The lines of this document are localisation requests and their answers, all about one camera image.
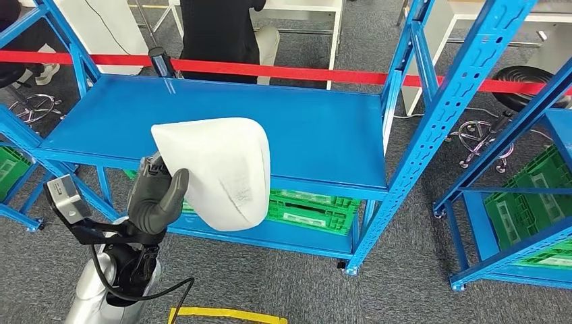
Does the yellow floor tape square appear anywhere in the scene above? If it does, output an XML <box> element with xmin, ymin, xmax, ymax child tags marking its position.
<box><xmin>167</xmin><ymin>306</ymin><xmax>289</xmax><ymax>324</ymax></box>

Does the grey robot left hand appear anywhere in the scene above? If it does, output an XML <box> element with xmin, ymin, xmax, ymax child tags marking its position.
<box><xmin>126</xmin><ymin>152</ymin><xmax>190</xmax><ymax>236</ymax></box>

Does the thin black cable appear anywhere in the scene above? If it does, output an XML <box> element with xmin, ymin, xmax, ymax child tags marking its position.
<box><xmin>84</xmin><ymin>0</ymin><xmax>135</xmax><ymax>57</ymax></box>

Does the white floor cable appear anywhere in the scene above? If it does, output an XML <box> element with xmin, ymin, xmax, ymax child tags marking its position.
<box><xmin>393</xmin><ymin>107</ymin><xmax>501</xmax><ymax>119</ymax></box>

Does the blue metal shelf rack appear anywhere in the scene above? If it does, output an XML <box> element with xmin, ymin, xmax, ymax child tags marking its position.
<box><xmin>432</xmin><ymin>58</ymin><xmax>572</xmax><ymax>292</ymax></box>
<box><xmin>0</xmin><ymin>0</ymin><xmax>540</xmax><ymax>277</ymax></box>
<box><xmin>0</xmin><ymin>142</ymin><xmax>46</xmax><ymax>232</ymax></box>

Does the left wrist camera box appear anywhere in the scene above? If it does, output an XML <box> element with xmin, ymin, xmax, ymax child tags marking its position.
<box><xmin>43</xmin><ymin>174</ymin><xmax>167</xmax><ymax>246</ymax></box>

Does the white desk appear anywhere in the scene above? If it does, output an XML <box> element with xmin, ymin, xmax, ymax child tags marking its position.
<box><xmin>20</xmin><ymin>0</ymin><xmax>150</xmax><ymax>76</ymax></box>
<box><xmin>167</xmin><ymin>0</ymin><xmax>345</xmax><ymax>90</ymax></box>
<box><xmin>397</xmin><ymin>0</ymin><xmax>572</xmax><ymax>116</ymax></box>

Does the white plastic part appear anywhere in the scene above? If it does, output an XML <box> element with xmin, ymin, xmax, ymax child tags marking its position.
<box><xmin>150</xmin><ymin>117</ymin><xmax>272</xmax><ymax>232</ymax></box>

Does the black barrier post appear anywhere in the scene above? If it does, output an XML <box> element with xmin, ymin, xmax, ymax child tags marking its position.
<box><xmin>148</xmin><ymin>46</ymin><xmax>177</xmax><ymax>79</ymax></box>

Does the person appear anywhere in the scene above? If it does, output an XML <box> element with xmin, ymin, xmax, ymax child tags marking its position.
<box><xmin>179</xmin><ymin>0</ymin><xmax>281</xmax><ymax>86</ymax></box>
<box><xmin>0</xmin><ymin>0</ymin><xmax>61</xmax><ymax>88</ymax></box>

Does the black left wrist camera cable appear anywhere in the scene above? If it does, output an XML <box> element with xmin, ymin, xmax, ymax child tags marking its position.
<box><xmin>89</xmin><ymin>244</ymin><xmax>196</xmax><ymax>324</ymax></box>

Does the red barrier belt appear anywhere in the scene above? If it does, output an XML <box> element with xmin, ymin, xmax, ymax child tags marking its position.
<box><xmin>0</xmin><ymin>50</ymin><xmax>548</xmax><ymax>96</ymax></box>

